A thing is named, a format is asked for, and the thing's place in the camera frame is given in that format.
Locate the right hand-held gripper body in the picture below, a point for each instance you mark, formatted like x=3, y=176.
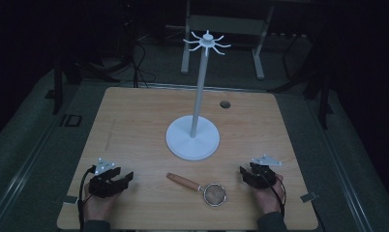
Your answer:
x=263, y=177

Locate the grey tape piece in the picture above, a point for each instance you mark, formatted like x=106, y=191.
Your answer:
x=308, y=197
x=70, y=199

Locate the floor socket box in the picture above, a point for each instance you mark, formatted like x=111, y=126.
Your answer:
x=71, y=120

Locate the white rack stand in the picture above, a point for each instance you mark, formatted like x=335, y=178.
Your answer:
x=193, y=141

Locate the person's right hand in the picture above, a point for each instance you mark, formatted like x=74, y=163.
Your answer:
x=267, y=199

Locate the black metal stand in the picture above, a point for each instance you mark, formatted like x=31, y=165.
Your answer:
x=66, y=71
x=321, y=80

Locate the person's left hand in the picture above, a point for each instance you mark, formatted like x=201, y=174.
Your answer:
x=99, y=208

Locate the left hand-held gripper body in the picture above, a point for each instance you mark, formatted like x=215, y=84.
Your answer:
x=102, y=187

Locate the grey metal table frame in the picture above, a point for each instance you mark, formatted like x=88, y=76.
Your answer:
x=228, y=25

